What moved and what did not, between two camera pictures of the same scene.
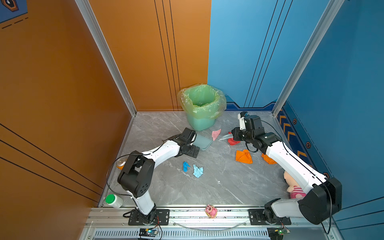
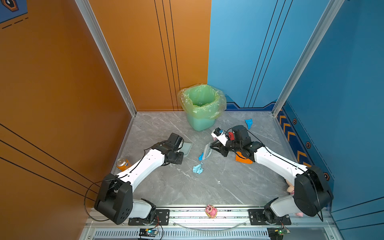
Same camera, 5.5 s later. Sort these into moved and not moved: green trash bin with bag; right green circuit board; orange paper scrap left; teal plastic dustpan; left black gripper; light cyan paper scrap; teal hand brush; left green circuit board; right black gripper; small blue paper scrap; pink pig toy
Moved: teal plastic dustpan; light cyan paper scrap; right black gripper; teal hand brush; left black gripper; small blue paper scrap
Not moved: pink pig toy; right green circuit board; left green circuit board; green trash bin with bag; orange paper scrap left
